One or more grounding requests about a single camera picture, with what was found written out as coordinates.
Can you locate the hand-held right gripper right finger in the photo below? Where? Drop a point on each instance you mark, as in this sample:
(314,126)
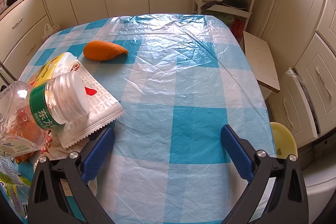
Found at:
(236,153)

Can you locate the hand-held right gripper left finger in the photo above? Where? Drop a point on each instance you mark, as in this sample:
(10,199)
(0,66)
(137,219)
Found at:
(98,153)

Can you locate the pale yellow waste bin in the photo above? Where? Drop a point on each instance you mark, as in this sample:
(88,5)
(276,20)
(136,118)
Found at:
(282,137)

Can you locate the white snack wrapper red mark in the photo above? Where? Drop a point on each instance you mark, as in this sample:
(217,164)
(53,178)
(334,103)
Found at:
(105,103)

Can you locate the clear plastic bottle green label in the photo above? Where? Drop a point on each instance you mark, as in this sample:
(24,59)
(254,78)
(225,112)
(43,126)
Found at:
(65,92)

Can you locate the yellow snack packet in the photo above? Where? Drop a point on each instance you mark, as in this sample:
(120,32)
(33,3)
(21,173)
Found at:
(52,66)

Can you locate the small orange peel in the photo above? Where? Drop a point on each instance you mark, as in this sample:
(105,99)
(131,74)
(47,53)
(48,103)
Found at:
(102,50)

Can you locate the open cream drawer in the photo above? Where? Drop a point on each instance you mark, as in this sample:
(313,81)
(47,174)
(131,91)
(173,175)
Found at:
(296,108)

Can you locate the white appliance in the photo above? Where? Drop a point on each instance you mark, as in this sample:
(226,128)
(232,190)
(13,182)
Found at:
(317,187)

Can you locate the green white printed packet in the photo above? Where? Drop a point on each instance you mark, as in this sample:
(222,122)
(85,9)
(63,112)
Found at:
(13,187)

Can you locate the blue white checkered tablecloth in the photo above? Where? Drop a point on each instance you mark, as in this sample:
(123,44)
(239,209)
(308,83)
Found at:
(183,77)

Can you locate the white wooden stool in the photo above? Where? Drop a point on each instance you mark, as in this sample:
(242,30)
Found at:
(258,61)

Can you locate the medium cream drawer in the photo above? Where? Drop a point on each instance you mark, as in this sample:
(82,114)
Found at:
(309,77)

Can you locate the red plastic bag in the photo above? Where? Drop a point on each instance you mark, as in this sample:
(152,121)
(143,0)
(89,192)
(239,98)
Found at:
(237,27)

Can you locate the small white plastic bag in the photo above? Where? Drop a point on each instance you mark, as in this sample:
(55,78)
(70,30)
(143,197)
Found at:
(50,31)

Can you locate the green leafy vegetables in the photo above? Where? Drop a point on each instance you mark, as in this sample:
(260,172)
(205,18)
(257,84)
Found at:
(225,18)

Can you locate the large cream drawer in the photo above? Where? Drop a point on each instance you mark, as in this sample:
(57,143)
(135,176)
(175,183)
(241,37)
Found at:
(329,24)

